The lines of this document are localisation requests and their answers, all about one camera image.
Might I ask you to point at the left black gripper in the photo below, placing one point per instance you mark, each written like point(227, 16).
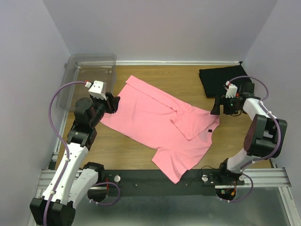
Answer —
point(113, 106)

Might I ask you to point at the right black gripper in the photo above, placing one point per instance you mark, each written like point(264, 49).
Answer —
point(219, 100)

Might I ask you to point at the clear plastic bin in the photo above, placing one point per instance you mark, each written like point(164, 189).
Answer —
point(86, 67)

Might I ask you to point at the pink t shirt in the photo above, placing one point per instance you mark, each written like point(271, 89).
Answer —
point(180, 133)

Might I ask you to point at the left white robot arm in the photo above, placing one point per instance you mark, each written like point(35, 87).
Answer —
point(57, 205)

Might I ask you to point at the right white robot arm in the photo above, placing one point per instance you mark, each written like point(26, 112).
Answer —
point(264, 137)

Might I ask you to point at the black folded t shirt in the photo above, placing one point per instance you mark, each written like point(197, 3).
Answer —
point(214, 79)

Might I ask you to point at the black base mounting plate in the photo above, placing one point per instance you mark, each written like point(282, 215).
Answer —
point(153, 182)

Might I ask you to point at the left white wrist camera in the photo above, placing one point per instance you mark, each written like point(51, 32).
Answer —
point(97, 89)

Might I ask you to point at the back aluminium table rail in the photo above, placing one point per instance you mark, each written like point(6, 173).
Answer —
point(154, 62)

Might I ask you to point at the aluminium frame rail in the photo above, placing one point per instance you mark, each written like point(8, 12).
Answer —
point(259, 202)

